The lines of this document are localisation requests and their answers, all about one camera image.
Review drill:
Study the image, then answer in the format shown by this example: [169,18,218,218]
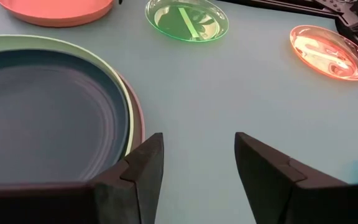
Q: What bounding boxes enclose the small clear green plate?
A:
[144,0,230,43]

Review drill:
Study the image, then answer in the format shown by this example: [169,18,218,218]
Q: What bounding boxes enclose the large dark blue plate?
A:
[0,49,131,185]

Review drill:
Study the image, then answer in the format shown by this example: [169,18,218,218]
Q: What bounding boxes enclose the large salmon orange plate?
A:
[0,0,115,29]

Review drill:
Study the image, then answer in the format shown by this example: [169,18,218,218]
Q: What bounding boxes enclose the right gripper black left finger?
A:
[90,132,165,224]

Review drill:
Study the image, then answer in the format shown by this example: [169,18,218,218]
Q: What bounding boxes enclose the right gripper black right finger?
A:
[234,131,349,224]

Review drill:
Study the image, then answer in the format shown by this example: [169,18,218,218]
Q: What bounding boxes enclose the small clear orange plate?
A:
[289,24,358,82]

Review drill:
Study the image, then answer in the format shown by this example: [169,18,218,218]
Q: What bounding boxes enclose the large pale pink plate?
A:
[116,72,146,152]

